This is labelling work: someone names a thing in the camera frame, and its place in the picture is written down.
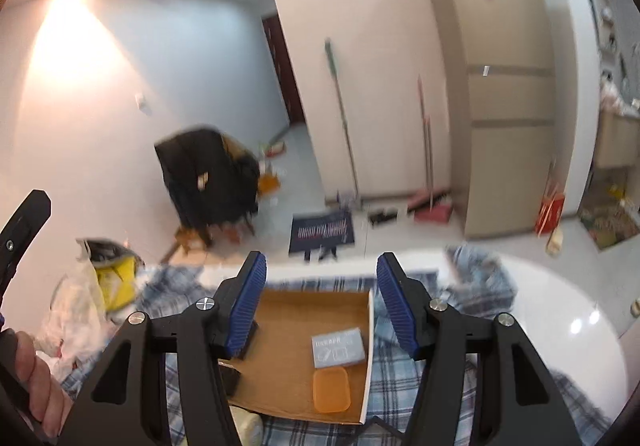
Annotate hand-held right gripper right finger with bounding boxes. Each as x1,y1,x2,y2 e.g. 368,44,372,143
376,251,583,446

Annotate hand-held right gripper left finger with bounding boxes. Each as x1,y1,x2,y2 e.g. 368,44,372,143
57,250,268,446

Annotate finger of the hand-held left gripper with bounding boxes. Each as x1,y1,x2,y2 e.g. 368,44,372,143
0,189,52,312

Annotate cardboard box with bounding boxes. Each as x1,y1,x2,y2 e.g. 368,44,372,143
219,288,376,426

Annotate blue grey small box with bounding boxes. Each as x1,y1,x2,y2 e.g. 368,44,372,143
310,327,366,370

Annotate black small case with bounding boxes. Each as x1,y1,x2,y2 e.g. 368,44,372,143
217,360,243,398

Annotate orange case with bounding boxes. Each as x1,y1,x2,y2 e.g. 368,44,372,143
312,365,351,414

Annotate pale yellow roll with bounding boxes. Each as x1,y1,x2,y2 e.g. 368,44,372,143
229,406,264,446

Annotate person's left hand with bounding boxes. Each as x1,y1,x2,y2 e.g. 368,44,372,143
15,331,77,439

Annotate white plastic bag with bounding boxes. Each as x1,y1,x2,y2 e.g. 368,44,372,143
36,255,109,378

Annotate grey bag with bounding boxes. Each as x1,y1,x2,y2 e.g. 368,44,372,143
74,237,134,268

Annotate black shoes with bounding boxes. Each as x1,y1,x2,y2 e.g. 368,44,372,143
367,208,401,227

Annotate blue plaid blanket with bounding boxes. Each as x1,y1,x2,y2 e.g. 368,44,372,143
60,245,617,446

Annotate dark striped doormat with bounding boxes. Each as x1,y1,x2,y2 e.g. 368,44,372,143
289,209,357,255

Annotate yellow bag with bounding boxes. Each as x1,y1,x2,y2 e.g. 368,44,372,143
94,255,139,313

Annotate orange box on floor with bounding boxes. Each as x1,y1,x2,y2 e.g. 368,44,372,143
257,171,284,195

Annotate chair with black jacket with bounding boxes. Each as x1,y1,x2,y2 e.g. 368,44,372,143
153,125,261,248

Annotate red carton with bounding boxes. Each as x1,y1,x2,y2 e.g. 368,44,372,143
534,191,566,237

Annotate patterned bathroom mat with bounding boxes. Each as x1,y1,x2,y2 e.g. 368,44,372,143
579,205,632,250

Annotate dark brown door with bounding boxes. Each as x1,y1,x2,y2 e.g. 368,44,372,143
260,12,305,125

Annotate beige refrigerator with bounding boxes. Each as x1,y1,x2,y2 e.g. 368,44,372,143
414,0,557,240

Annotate beige sink cabinet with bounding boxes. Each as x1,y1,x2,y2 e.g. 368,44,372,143
594,107,640,170

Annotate pink cloth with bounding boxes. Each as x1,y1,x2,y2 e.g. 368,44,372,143
599,76,632,113

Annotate red handled broom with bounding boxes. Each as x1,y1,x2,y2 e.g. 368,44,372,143
406,75,452,223

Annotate grey handled mop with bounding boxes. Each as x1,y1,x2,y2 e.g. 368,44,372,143
323,38,364,208

